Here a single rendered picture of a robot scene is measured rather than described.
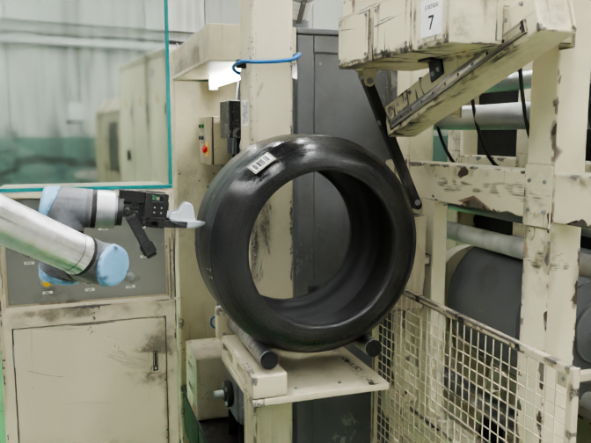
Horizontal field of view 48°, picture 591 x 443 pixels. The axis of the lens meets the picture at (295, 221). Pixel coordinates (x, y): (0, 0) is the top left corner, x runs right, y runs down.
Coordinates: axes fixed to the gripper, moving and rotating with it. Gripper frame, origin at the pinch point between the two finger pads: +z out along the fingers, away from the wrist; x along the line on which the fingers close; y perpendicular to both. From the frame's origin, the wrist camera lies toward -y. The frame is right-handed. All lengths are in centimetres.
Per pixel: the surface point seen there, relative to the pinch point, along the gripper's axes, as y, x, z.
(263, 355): -29.2, -10.9, 16.7
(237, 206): 6.3, -10.7, 6.2
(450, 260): -11, 44, 101
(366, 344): -26, -10, 44
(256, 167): 15.9, -10.1, 10.0
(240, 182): 12.0, -8.6, 6.9
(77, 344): -49, 57, -24
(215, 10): 242, 933, 174
